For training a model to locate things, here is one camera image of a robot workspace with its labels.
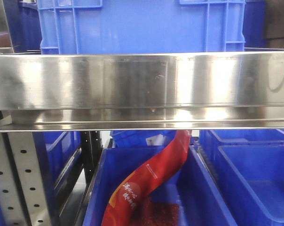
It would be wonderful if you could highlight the empty blue bin right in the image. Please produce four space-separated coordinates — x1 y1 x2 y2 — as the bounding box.
217 145 284 226

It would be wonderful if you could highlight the blue crate on upper shelf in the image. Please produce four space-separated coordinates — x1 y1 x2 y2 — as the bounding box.
37 0 246 54

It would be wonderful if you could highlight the stainless steel shelf rail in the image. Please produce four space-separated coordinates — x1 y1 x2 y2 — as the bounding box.
0 51 284 132

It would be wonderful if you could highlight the blue bin with red bag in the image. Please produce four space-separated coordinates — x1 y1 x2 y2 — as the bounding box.
83 146 236 226

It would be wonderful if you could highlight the red printed snack bag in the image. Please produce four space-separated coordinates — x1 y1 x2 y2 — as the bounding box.
101 130 192 226

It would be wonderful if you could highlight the perforated steel shelf post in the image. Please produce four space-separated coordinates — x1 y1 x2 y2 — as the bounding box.
0 133 51 226

